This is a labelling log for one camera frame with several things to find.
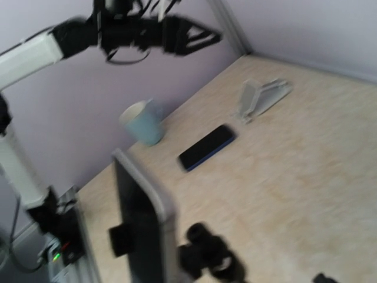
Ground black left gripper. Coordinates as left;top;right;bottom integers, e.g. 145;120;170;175
52;1;222;60

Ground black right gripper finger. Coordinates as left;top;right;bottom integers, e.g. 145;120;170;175
312;273;338;283

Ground black round-base phone stand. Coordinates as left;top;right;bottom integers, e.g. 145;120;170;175
108;222;246;282

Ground black smartphone blue edge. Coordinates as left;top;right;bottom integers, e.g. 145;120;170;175
177;124;237;172

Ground black smartphone silver edge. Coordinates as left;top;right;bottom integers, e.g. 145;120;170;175
108;149;180;282

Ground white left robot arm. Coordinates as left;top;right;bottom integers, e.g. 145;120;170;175
1;1;235;195

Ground grey folding phone stand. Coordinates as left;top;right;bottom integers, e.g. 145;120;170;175
234;78;293;124

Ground light blue cup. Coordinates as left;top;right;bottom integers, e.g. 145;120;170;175
119;99;164;146

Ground aluminium corner post left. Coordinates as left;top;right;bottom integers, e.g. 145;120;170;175
207;0;254;57

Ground aluminium back wall rail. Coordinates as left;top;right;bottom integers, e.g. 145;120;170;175
253;52;376;84

